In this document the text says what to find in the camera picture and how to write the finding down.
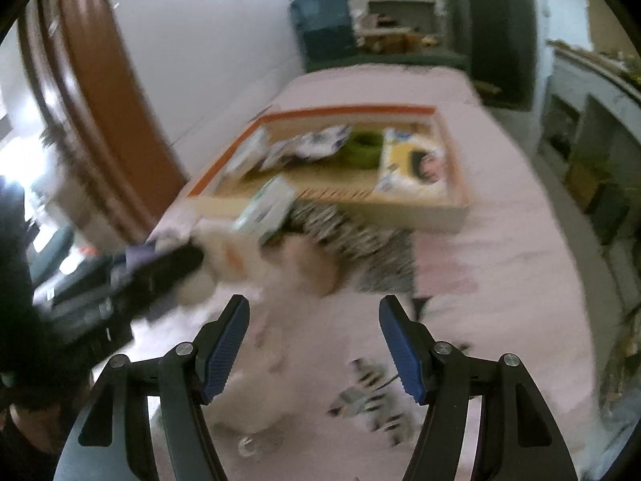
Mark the shallow cardboard box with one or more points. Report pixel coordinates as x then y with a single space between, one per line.
425 215

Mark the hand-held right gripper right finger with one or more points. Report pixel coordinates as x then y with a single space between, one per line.
400 355

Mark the person's left forearm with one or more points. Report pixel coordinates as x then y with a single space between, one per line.
25 441

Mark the yellow cartoon tissue packet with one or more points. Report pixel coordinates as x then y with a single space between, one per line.
410 170

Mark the low green bench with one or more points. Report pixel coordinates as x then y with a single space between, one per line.
400 60

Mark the leopard print scrunchie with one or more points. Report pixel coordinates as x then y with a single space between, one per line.
350 245

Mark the white plush bear purple dress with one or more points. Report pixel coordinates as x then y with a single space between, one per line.
220 255

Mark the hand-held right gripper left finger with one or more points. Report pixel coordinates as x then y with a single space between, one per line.
225 350

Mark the blue white wipes packet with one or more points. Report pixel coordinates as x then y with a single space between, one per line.
310 145

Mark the green metal shelf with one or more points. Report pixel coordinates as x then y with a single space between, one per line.
395 2

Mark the black refrigerator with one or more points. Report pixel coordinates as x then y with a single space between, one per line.
496 25

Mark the white kitchen counter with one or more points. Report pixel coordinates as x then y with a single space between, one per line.
601 95

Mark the green planter crate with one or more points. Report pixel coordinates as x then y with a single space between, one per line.
611 215

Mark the white plush bear pink hat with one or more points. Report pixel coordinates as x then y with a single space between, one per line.
265 360

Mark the peach soft ball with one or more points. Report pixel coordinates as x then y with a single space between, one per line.
308 265

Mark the brown wooden door frame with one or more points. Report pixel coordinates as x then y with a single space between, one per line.
110 100

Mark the cardboard wall sheet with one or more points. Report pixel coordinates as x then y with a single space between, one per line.
611 20

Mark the wooden planter crate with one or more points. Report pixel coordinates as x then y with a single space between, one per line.
581 185

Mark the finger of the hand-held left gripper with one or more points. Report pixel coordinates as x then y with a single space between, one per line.
170 265

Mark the clear plastic bag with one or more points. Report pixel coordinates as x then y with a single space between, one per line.
623 360

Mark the blue water jug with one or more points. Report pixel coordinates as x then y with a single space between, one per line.
320 20

